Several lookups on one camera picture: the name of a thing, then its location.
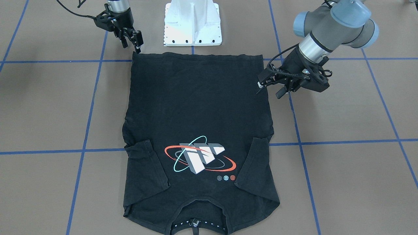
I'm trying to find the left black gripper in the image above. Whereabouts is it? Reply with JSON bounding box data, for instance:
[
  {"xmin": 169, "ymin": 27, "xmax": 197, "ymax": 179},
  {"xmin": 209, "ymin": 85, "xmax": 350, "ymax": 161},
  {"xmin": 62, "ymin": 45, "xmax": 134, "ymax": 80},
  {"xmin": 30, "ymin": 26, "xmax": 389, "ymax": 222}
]
[{"xmin": 257, "ymin": 47, "xmax": 332, "ymax": 99}]

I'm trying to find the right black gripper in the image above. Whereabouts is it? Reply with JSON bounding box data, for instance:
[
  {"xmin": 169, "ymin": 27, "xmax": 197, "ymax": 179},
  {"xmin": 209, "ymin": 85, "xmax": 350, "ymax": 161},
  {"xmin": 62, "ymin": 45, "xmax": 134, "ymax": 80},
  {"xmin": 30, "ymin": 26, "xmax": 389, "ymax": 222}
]
[{"xmin": 94, "ymin": 8, "xmax": 144, "ymax": 54}]

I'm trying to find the black graphic t-shirt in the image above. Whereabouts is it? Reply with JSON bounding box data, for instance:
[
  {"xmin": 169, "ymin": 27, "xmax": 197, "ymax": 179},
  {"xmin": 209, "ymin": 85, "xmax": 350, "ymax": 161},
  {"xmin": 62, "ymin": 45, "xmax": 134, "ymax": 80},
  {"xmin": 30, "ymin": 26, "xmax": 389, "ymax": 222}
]
[{"xmin": 122, "ymin": 52, "xmax": 280, "ymax": 235}]

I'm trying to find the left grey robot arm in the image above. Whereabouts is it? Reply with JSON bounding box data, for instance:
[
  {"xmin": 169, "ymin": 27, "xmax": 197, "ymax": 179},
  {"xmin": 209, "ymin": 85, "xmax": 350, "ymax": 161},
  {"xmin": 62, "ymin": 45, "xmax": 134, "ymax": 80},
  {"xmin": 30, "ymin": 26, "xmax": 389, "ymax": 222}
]
[{"xmin": 257, "ymin": 0, "xmax": 379, "ymax": 98}]

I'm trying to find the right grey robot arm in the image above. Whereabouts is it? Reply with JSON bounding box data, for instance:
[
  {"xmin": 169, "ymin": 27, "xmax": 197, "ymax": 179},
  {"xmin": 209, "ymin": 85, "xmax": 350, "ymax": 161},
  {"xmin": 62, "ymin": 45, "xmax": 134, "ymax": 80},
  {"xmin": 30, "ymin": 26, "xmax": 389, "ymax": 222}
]
[{"xmin": 93, "ymin": 0, "xmax": 144, "ymax": 54}]

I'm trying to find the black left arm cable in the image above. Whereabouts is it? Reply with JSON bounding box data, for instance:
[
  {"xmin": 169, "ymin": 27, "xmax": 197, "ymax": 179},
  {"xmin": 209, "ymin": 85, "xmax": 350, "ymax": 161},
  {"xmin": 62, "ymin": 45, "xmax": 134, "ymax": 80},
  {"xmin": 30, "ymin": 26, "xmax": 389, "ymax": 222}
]
[{"xmin": 268, "ymin": 42, "xmax": 299, "ymax": 74}]

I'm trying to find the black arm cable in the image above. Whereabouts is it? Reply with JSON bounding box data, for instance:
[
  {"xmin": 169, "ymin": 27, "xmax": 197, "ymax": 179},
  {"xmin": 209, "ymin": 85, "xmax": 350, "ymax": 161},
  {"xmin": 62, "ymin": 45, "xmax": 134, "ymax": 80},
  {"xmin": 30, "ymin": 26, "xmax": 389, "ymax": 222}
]
[
  {"xmin": 268, "ymin": 42, "xmax": 299, "ymax": 74},
  {"xmin": 56, "ymin": 0, "xmax": 98, "ymax": 19}
]

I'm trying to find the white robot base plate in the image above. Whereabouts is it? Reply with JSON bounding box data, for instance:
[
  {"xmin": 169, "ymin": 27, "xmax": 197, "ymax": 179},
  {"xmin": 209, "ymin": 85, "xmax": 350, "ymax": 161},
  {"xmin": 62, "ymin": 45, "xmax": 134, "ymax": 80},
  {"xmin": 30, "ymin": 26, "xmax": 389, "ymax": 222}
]
[{"xmin": 163, "ymin": 0, "xmax": 223, "ymax": 47}]

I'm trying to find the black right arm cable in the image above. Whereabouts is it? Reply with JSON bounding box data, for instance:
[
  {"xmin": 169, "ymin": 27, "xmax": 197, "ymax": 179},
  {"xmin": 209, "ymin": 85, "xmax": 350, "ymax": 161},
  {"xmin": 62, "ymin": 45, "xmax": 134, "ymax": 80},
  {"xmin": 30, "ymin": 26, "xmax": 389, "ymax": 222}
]
[{"xmin": 56, "ymin": 0, "xmax": 98, "ymax": 19}]

